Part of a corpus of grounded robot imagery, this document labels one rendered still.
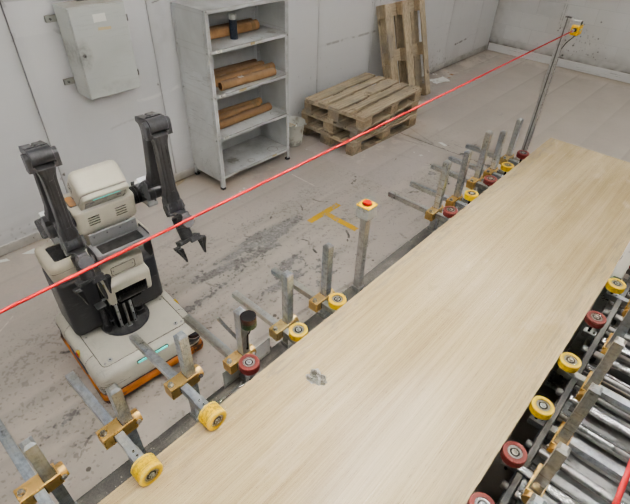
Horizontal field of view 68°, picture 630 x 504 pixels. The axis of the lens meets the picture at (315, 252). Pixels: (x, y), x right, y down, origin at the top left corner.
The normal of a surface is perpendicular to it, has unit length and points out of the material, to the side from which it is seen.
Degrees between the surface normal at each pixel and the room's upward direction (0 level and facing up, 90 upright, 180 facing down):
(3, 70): 90
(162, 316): 0
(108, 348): 0
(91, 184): 42
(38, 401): 0
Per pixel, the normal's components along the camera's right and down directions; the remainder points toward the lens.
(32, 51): 0.74, 0.43
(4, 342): 0.03, -0.78
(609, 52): -0.67, 0.45
